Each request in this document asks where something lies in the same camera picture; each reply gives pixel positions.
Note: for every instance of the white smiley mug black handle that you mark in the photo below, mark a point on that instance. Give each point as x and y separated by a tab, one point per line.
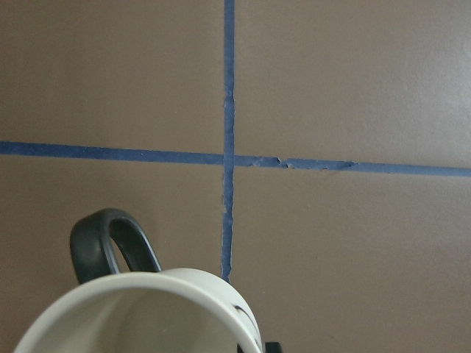
125	302

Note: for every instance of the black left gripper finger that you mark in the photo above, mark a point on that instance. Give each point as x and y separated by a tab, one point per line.
273	347

